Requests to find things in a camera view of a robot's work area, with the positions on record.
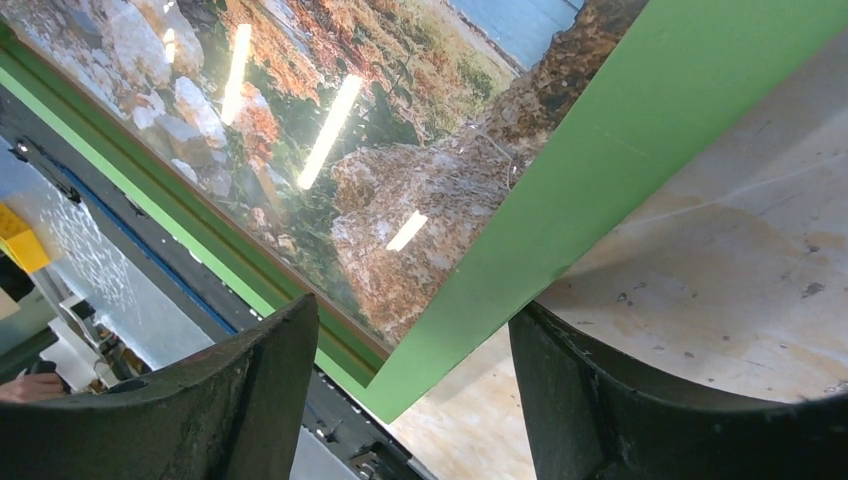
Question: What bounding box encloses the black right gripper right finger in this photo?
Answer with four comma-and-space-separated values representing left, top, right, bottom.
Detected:
508, 303, 847, 479

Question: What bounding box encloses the green wooden picture frame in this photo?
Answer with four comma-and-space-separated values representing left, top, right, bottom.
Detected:
1, 1, 847, 421

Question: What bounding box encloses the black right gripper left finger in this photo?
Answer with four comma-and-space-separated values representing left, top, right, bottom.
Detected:
1, 294, 319, 479

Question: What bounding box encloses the coastal landscape photo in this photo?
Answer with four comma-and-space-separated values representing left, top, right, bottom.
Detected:
1, 1, 645, 350

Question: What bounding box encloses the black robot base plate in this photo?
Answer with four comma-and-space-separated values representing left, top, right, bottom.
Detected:
1, 90, 429, 479

